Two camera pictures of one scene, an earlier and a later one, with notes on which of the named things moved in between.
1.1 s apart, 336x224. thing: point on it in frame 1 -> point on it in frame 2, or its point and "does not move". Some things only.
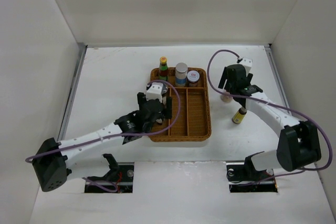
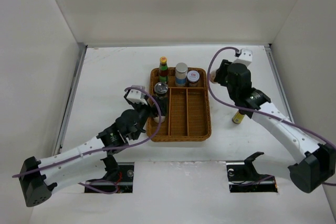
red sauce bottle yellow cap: x=163 y=68 does not move
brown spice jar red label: x=193 y=76 does not move
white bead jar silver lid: x=180 y=74 does not move
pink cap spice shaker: x=226 y=98 -> x=212 y=76
